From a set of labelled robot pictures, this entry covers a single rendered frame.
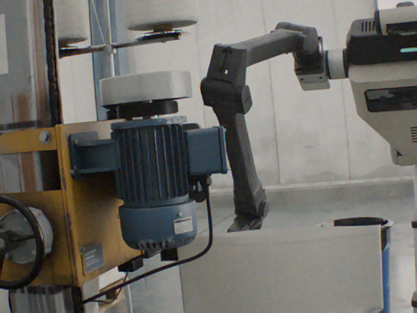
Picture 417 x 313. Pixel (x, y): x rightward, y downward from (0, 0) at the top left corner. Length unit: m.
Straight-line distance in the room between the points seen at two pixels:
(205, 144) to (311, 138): 8.43
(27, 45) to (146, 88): 0.26
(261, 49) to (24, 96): 0.61
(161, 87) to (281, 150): 8.58
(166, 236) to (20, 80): 0.41
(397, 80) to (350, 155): 7.76
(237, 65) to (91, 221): 0.47
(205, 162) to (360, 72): 0.78
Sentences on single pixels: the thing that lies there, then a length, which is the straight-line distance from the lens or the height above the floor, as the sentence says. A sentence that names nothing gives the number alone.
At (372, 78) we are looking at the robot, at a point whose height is 1.39.
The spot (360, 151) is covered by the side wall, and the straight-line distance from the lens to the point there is 9.69.
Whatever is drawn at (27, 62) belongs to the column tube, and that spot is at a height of 1.47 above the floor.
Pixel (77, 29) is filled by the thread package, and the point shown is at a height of 1.55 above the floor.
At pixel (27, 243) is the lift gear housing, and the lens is 1.35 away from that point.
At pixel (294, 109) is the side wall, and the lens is 9.80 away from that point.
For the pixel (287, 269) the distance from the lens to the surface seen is 1.62.
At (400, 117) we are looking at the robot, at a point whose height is 1.27.
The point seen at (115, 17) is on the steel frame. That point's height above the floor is 2.85.
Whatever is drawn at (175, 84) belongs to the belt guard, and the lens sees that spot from 1.33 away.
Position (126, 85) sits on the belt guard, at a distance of 1.32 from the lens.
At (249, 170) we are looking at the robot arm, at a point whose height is 1.18.
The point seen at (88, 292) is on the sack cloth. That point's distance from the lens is 1.88.
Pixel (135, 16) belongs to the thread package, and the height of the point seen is 1.55.
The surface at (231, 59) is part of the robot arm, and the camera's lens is 1.60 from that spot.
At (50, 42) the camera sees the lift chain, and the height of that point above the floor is 1.50.
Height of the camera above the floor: 1.33
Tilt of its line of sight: 3 degrees down
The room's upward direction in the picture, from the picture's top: 5 degrees counter-clockwise
